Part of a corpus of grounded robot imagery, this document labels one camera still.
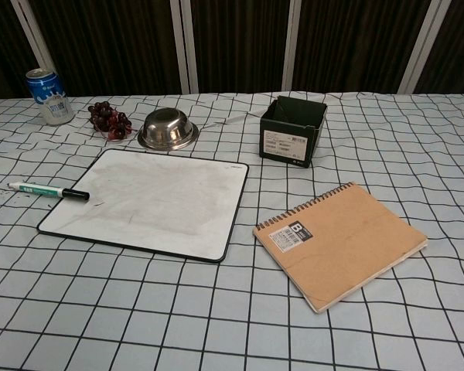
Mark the whiteboard marker with black cap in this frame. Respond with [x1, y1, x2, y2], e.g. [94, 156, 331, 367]
[7, 181, 90, 202]

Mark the stainless steel bowl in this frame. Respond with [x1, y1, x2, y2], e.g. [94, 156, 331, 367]
[137, 108, 200, 151]

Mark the kraft spiral notebook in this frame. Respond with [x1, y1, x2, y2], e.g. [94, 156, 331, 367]
[252, 182, 429, 315]

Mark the white black checkered tablecloth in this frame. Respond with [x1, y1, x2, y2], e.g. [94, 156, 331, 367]
[0, 90, 464, 371]

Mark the bunch of red grapes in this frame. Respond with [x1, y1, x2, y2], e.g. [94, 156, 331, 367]
[87, 100, 135, 142]

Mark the blue white drink can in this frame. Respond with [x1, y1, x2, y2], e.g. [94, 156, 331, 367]
[26, 68, 76, 127]

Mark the white board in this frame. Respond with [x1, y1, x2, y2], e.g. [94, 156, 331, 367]
[36, 148, 251, 264]

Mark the white screen frame post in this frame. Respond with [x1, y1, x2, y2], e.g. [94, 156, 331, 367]
[281, 0, 314, 92]
[397, 0, 454, 94]
[18, 0, 60, 75]
[169, 0, 200, 94]

